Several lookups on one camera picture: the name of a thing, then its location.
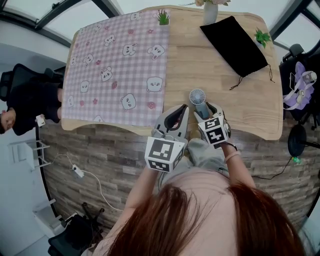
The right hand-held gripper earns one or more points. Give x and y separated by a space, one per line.
215 132

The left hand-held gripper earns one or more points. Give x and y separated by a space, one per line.
160 152

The small blue handheld fan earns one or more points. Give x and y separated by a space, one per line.
197 96

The person's left forearm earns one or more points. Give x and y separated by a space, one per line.
142 190

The person's right forearm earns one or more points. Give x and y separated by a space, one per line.
240 172

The wooden table with checkered cloth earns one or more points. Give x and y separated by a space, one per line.
200 70

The person's tan shoe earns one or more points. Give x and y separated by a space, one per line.
195 134

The person's light trousers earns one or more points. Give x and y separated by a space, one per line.
205 152

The pink wrist band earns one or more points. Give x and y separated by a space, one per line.
232 156

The pink checked bear tablecloth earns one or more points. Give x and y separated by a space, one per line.
115 70

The person's pink top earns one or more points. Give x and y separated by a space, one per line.
207 200

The black mesh office chair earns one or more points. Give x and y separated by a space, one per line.
283 75

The white smartphone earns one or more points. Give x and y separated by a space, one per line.
292 81

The black round-base stand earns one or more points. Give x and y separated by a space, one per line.
297 140

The purple bag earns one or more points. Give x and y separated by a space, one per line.
300 100

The small leafy potted plant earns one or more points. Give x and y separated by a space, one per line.
262 37

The small green object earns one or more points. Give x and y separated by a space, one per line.
296 160

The white vase with flowers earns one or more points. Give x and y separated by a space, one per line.
210 13

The small spiky potted plant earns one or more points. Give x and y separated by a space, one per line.
163 18

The large black-framed window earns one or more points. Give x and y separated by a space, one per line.
75 18

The black swivel chair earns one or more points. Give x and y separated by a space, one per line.
75 235

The white metal shelf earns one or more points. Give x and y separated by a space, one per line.
22 152

